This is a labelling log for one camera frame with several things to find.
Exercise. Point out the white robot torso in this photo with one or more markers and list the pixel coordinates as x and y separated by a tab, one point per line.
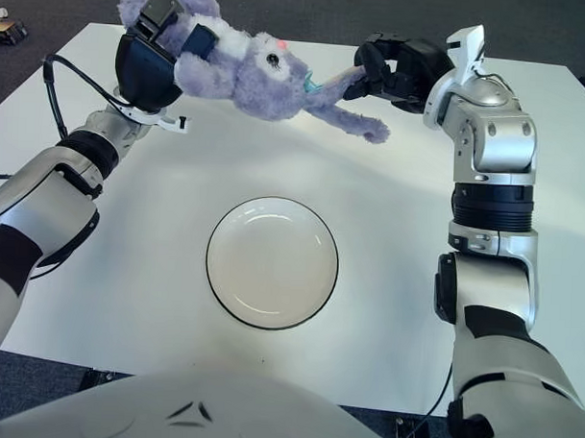
242	419

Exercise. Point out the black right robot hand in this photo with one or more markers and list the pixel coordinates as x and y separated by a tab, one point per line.
413	64

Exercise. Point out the purple plush bunny doll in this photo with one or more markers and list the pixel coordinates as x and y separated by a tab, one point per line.
259	83

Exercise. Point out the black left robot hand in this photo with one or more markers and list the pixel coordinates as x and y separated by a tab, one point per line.
144	69

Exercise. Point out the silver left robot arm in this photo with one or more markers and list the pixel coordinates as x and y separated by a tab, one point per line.
33	205

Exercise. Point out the black and orange box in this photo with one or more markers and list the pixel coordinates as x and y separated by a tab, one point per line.
8	31

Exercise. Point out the white plate with black rim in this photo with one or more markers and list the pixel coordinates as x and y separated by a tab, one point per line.
271	266

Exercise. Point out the black table bracket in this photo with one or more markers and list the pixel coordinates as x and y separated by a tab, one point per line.
410	437
104	378

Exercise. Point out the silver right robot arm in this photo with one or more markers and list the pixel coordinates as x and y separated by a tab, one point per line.
497	139

